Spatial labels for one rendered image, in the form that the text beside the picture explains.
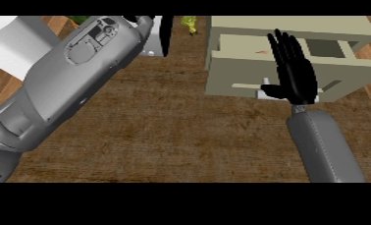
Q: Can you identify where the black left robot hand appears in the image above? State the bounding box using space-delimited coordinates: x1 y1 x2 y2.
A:
123 15 176 58

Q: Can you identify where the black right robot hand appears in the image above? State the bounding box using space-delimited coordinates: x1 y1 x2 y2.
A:
260 28 322 106

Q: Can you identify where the yellow-green vegetable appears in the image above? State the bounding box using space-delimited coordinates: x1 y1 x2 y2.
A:
180 15 201 35

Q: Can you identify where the beige wooden cabinet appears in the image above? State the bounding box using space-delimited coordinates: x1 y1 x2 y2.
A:
208 15 371 70

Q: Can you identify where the green leafy vegetable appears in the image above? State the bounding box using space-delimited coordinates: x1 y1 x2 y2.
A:
65 15 93 25

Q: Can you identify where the white and grey appliance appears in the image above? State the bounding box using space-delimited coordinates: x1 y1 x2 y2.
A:
0 15 64 83

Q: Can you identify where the beige drawer front with handle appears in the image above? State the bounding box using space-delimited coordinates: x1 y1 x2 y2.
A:
205 53 371 104

